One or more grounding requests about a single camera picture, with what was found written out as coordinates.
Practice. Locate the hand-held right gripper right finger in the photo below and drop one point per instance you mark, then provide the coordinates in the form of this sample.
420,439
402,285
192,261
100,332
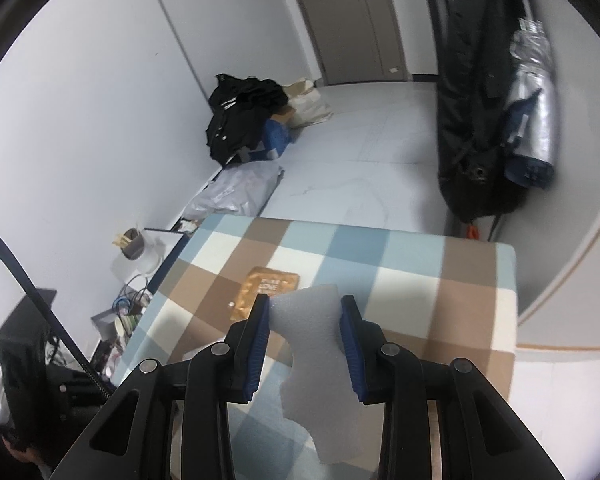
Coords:
351,350

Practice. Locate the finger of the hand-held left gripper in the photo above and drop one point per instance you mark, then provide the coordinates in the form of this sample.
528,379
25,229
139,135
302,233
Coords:
70,386

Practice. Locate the black hanging bag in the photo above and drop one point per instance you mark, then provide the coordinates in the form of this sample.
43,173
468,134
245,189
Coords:
472,110

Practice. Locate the white plastic container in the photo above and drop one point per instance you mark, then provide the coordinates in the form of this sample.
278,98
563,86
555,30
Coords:
152,257

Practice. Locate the beige paper bag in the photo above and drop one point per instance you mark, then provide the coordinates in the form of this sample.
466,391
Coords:
307,102

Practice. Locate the silver and blue bag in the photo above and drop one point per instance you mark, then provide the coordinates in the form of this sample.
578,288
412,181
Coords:
532,110

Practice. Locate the black clothes pile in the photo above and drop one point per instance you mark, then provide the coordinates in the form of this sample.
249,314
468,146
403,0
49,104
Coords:
240,115

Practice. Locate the white foam piece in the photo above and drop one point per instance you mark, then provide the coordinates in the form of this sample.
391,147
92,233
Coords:
310,360

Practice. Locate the orange packet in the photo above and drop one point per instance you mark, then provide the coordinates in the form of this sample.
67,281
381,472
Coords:
269,285

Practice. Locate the grey plastic bag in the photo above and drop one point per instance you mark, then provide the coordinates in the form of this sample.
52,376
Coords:
240,190

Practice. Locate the checkered tablecloth table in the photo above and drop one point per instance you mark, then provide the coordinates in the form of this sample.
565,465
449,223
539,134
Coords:
430,280

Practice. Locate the grey door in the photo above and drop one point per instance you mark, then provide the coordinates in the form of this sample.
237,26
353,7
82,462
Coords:
350,25

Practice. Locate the person's left hand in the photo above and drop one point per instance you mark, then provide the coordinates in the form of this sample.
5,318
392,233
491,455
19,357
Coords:
20,454

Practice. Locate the grey cup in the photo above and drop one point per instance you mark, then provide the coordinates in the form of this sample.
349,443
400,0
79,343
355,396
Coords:
134,246

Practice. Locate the small orange object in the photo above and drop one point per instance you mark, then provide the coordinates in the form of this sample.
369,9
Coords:
472,231

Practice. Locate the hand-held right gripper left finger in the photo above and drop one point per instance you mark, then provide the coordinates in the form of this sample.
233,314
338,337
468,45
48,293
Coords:
257,350

